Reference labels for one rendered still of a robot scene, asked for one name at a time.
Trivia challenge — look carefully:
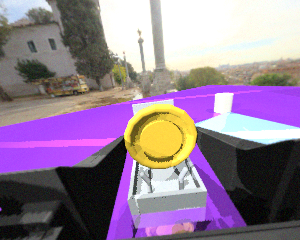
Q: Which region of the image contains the white cylinder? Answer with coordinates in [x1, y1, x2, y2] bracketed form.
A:
[214, 93, 234, 114]

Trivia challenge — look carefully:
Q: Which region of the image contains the yellow round plate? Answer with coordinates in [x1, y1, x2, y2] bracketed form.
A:
[124, 104, 197, 169]

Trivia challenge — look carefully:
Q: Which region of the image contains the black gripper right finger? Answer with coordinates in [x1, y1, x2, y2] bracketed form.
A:
[196, 126, 300, 226]

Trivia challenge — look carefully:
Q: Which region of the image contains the white dish rack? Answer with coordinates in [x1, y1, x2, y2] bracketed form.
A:
[127, 99, 207, 215]

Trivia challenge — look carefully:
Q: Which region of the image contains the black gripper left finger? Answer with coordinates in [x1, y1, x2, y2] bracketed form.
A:
[0, 135, 127, 240]

